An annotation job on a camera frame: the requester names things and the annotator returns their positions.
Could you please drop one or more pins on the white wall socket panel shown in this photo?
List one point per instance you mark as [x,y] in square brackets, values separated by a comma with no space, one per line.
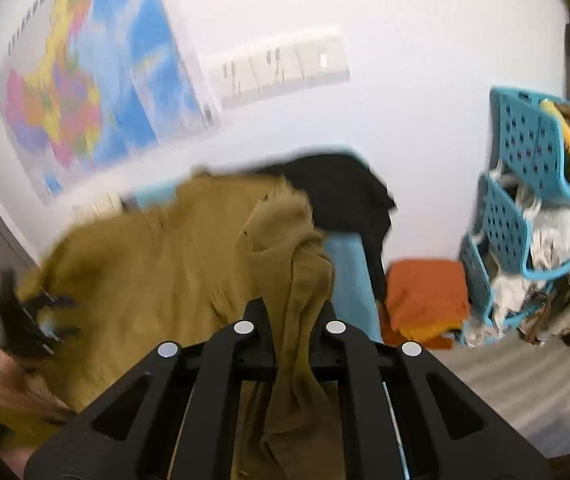
[280,70]

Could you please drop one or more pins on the blue plastic basket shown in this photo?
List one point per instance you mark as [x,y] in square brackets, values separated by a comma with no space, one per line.
[498,302]
[530,142]
[529,236]

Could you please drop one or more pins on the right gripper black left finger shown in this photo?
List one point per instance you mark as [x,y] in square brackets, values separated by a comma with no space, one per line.
[172,416]

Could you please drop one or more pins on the olive brown jacket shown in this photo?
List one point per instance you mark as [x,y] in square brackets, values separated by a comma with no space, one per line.
[182,272]

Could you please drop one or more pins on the top blue plastic basket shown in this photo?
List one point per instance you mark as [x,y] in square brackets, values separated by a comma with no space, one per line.
[530,142]

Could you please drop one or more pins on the middle blue plastic basket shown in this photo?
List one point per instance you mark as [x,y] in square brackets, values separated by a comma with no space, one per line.
[529,236]

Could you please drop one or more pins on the orange folded cloth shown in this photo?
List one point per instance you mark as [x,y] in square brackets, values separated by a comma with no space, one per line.
[426,301]

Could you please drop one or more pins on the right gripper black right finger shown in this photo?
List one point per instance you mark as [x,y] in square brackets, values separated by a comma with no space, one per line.
[404,415]

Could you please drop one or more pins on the teal bed sheet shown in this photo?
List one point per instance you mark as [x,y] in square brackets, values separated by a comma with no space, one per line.
[353,296]

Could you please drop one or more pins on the colourful wall map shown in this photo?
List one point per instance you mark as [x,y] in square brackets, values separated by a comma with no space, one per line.
[89,83]

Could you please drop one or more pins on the bottom blue plastic basket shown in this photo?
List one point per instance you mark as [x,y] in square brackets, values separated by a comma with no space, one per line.
[498,302]

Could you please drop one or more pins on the black garment on bed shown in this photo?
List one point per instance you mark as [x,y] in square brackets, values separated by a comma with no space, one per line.
[346,197]

